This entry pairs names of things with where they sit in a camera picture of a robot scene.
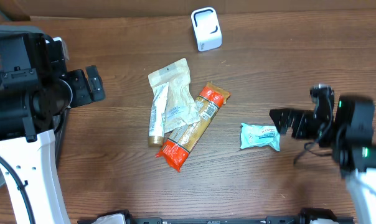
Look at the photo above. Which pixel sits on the white cream tube gold cap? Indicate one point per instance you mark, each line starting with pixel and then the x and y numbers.
pixel 158 116

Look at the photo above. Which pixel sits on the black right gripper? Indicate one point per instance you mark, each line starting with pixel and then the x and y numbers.
pixel 304 124

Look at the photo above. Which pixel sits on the white barcode scanner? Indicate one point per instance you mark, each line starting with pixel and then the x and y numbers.
pixel 206 28

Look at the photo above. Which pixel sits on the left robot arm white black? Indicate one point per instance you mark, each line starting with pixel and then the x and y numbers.
pixel 35 87

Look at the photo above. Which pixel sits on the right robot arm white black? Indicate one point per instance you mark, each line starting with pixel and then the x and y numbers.
pixel 347 128

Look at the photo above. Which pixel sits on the orange spaghetti pack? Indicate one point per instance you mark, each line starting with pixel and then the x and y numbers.
pixel 181 141

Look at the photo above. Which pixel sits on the beige paper pouch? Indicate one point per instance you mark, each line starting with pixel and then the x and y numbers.
pixel 180 108

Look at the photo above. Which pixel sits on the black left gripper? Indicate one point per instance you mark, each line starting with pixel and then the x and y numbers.
pixel 94 83

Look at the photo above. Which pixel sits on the teal wet wipes pack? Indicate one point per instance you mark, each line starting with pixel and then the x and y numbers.
pixel 259 136

